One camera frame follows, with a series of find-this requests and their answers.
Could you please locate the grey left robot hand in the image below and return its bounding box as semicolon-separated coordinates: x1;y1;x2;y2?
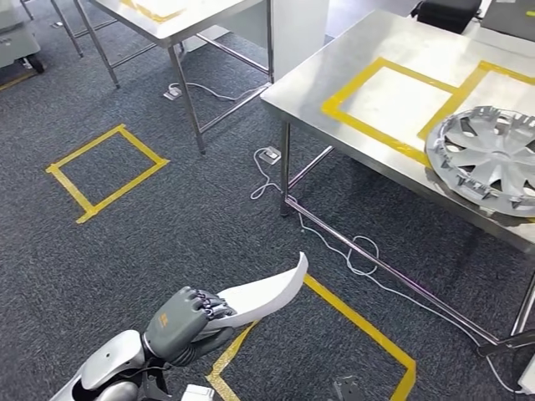
142;287;237;368

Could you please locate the white curved plastic part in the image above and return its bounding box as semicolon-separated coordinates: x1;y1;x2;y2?
206;251;309;336

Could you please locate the steel workbench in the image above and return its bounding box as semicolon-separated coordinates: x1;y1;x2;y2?
259;8;535;358

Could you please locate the steel table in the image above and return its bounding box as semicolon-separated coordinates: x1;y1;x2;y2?
50;0;274;156

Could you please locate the white cabinet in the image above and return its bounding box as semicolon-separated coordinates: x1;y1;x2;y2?
271;0;331;83

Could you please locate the grey cart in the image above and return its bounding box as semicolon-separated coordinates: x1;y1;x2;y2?
0;0;46;74

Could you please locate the silver wheel hubcap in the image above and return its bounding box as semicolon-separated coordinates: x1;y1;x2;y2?
425;106;535;218

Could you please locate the black bag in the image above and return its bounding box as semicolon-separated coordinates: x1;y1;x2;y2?
411;0;484;34

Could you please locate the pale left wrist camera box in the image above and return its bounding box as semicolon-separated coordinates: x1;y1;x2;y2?
181;384;216;401

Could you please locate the white floor cable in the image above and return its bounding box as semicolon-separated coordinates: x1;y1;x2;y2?
250;146;527;395
169;81;268;104

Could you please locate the yellow floor tape frame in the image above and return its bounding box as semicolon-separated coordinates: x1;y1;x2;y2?
206;273;418;401

